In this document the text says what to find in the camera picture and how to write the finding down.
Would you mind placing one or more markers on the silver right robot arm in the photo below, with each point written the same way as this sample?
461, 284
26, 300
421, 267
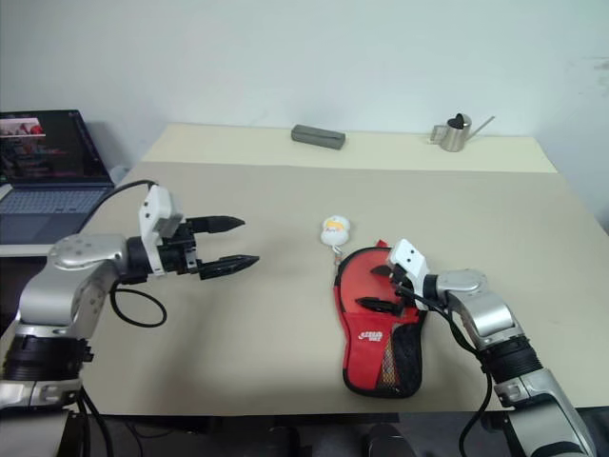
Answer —
480, 314

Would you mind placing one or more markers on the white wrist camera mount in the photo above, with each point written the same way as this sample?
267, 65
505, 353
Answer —
154, 209
406, 254

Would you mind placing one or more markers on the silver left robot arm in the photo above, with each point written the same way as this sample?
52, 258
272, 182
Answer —
76, 252

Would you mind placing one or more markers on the red black paddle case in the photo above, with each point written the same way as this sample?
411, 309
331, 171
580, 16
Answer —
366, 362

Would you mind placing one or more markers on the open blue laptop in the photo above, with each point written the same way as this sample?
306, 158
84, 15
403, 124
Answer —
47, 143

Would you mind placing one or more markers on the black table frame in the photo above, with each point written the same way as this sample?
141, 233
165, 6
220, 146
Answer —
333, 418

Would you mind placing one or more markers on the dark rounded shape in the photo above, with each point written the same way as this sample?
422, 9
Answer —
390, 443

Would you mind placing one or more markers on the steel watering can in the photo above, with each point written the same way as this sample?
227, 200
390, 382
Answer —
452, 139

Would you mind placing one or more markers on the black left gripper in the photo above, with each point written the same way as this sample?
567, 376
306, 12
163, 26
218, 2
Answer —
178, 254

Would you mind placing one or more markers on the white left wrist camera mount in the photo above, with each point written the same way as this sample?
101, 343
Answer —
154, 209

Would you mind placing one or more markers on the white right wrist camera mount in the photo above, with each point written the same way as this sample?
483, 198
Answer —
406, 254

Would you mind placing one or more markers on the grey rectangular pencil case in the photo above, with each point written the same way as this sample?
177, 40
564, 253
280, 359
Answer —
318, 137

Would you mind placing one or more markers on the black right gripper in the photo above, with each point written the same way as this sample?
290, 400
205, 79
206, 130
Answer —
405, 300

